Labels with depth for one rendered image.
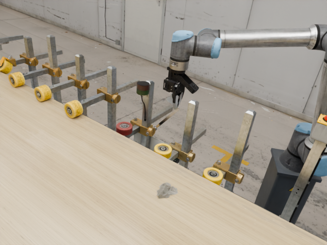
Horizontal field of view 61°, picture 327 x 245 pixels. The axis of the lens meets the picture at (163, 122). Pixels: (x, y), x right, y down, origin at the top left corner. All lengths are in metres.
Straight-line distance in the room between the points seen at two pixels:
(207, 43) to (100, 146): 0.64
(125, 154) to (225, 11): 3.17
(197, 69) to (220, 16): 0.86
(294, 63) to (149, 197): 3.07
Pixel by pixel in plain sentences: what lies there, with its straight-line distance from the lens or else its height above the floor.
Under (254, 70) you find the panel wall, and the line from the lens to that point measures 4.01.
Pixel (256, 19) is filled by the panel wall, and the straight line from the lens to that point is 3.91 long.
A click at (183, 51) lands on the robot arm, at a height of 1.29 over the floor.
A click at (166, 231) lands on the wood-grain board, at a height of 0.90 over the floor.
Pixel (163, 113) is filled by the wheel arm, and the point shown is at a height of 0.86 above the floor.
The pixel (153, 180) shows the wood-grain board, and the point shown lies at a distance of 1.10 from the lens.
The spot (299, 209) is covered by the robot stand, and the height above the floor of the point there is 0.33.
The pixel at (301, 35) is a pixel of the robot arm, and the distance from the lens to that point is 1.49.
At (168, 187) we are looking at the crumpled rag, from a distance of 1.07.
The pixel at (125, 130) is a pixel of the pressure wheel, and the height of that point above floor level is 0.91.
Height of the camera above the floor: 1.65
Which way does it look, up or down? 31 degrees down
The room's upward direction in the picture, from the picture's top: 6 degrees clockwise
